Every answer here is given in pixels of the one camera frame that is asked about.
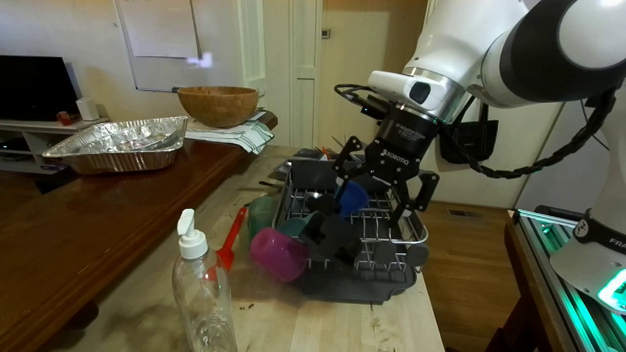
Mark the black hanging bag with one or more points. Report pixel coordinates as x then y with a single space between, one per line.
469 140

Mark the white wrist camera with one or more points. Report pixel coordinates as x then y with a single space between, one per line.
391 83

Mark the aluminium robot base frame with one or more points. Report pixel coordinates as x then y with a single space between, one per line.
553 300

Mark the magenta plastic cup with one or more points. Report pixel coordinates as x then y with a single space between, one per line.
275 255

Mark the grey dish drying rack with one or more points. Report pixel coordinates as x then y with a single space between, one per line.
363 281

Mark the wooden salad bowl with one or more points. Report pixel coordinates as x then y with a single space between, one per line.
217 109

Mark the red spatula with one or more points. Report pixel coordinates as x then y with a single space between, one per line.
228 251

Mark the aluminium foil baking tray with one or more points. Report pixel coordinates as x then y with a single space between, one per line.
117 148

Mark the clear plastic bottle white cap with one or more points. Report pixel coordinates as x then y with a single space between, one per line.
201 300

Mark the light wood kitchen island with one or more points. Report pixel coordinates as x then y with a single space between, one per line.
324 326

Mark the small red object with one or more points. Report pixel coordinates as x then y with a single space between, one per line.
62 118

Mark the green plastic cup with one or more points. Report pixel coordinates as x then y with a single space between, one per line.
262 216

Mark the dark wooden dining table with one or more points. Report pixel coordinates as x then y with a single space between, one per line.
97 228

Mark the white door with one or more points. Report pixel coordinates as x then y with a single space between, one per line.
305 66

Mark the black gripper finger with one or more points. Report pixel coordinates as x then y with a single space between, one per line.
352 159
422 193

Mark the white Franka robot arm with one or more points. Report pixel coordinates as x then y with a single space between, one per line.
455 40

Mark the green striped dish towel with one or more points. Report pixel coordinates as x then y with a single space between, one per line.
240 136

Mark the black monitor screen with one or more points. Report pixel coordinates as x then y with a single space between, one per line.
31 89

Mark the white wall board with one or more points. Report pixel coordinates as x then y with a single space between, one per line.
162 66

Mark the white low shelf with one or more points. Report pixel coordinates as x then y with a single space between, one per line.
25 140

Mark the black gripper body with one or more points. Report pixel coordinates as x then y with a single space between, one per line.
401 150

